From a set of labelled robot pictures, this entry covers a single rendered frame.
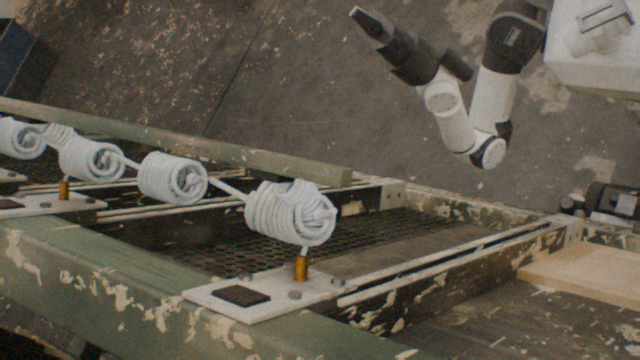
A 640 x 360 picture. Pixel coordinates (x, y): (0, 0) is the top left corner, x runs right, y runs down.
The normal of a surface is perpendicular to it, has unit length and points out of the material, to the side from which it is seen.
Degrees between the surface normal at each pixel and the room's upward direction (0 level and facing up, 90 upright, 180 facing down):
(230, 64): 0
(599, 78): 68
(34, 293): 30
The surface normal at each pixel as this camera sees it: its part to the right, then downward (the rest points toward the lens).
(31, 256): -0.60, 0.06
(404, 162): -0.47, -0.44
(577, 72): -0.54, 0.65
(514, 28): -0.33, 0.45
